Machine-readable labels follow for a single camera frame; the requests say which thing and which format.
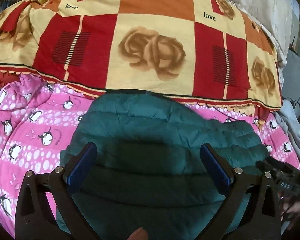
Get dark green puffer jacket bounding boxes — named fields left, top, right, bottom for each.
left=60, top=92, right=269, bottom=239

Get person's right hand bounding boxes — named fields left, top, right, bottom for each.
left=279, top=197, right=300, bottom=230

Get grey sweatshirt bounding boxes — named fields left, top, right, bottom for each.
left=273, top=99, right=300, bottom=161

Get pink penguin print blanket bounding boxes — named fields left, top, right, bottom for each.
left=0, top=74, right=300, bottom=235

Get red yellow rose quilt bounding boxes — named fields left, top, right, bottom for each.
left=0, top=0, right=282, bottom=111

